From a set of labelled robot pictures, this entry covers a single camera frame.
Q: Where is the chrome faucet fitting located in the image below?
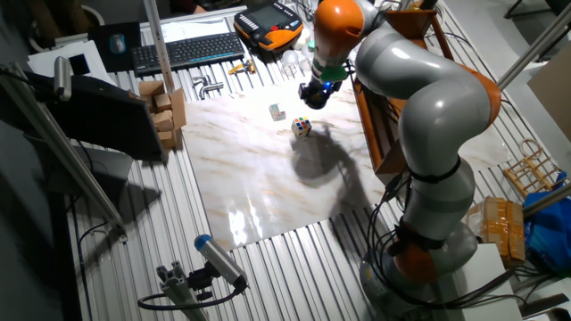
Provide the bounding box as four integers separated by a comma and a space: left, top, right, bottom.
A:
191, 75, 226, 101

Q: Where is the black camera clamp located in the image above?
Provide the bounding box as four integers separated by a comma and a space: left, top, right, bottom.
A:
186, 262, 219, 302

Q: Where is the long aluminium profile beam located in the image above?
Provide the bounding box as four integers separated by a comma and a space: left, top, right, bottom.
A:
521, 182, 571, 220
495, 2, 571, 93
0, 62, 128, 244

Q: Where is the brown cardboard panel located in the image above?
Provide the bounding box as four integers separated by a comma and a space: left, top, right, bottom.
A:
525, 44, 571, 144

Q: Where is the light wooden rack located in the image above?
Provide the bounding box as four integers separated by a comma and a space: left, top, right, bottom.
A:
502, 138, 567, 198

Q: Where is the brown taped package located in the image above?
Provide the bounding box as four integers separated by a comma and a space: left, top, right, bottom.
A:
466, 195, 527, 268

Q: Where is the small black square card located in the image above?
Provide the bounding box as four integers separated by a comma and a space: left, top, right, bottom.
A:
69, 53, 91, 76

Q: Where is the black tilted flat panel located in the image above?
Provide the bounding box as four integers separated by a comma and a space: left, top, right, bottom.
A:
0, 66, 169, 163

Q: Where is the grey computer mouse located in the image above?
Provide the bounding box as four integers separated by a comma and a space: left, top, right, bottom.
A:
109, 33, 128, 55

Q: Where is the white paper sheet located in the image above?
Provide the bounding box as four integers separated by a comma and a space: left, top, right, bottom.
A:
160, 17, 237, 44
26, 39, 117, 86

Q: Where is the clear plastic cup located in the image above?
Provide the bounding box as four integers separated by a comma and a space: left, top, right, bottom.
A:
301, 44, 316, 72
280, 49, 300, 77

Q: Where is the orange and black teach pendant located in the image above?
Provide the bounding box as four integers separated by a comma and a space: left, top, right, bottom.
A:
233, 1, 304, 53

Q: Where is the silver camera with blue cap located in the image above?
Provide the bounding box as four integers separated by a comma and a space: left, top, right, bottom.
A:
194, 234, 249, 291

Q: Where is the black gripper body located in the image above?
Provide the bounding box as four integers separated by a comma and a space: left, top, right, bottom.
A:
308, 77, 343, 97

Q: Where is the marble pattern table sheet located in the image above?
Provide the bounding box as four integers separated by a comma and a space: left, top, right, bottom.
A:
180, 65, 513, 251

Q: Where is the dark brown wooden shelf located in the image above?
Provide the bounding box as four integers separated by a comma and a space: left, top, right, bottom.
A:
352, 8, 456, 186

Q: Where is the black office chair base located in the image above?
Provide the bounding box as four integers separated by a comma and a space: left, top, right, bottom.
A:
503, 0, 571, 21

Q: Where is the short aluminium profile stub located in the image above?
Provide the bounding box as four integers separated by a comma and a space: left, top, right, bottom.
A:
155, 260, 211, 321

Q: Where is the small brown cardboard block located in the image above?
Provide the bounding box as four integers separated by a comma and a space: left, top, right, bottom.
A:
153, 111, 176, 133
158, 130, 178, 151
153, 93, 173, 113

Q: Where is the black camera cable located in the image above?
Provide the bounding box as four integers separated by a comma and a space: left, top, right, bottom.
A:
137, 284, 247, 312

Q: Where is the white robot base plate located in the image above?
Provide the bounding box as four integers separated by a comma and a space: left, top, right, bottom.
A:
439, 243, 525, 321

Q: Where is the plain silver cylindrical camera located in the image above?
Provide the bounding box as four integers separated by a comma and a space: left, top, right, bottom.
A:
53, 55, 73, 103

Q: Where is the white Rubik's cube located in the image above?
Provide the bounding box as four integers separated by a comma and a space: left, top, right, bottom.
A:
290, 116, 313, 139

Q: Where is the open cardboard box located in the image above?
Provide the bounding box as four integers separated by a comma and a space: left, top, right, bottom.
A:
128, 79, 188, 151

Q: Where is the blue plastic bag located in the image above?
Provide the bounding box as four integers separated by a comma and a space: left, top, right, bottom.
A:
522, 171, 571, 276

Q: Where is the black mouse pad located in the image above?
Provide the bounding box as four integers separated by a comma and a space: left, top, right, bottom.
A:
87, 21, 143, 73

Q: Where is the black computer keyboard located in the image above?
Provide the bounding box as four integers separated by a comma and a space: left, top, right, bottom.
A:
130, 31, 246, 76

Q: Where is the brass valve with yellow handle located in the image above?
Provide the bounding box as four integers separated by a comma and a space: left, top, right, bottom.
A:
228, 59, 257, 76

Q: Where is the aluminium profile post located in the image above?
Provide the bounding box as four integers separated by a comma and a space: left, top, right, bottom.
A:
142, 0, 176, 95

